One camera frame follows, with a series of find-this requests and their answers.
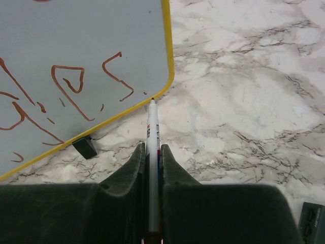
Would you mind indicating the yellow framed whiteboard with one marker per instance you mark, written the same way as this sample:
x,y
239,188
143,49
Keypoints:
x,y
70,67

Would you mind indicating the black flat box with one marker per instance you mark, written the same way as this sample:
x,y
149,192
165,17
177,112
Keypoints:
x,y
311,223

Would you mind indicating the white marker pen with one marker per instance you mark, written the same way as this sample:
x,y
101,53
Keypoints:
x,y
152,169

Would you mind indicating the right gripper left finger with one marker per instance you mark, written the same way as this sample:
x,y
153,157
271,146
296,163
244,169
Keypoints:
x,y
105,212

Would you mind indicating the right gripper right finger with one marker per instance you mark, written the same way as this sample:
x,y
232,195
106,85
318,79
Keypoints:
x,y
225,213

